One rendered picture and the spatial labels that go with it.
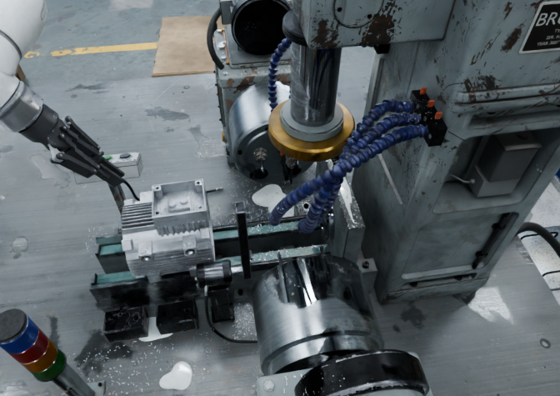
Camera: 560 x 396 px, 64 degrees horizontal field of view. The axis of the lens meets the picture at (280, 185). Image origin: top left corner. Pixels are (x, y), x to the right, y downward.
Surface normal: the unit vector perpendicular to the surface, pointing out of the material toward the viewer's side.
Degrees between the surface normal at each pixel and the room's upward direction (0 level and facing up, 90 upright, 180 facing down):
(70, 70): 0
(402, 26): 90
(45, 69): 0
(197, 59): 0
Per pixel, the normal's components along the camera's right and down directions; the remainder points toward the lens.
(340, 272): 0.41, -0.65
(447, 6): 0.15, 0.74
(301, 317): -0.35, -0.58
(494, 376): 0.00, -0.66
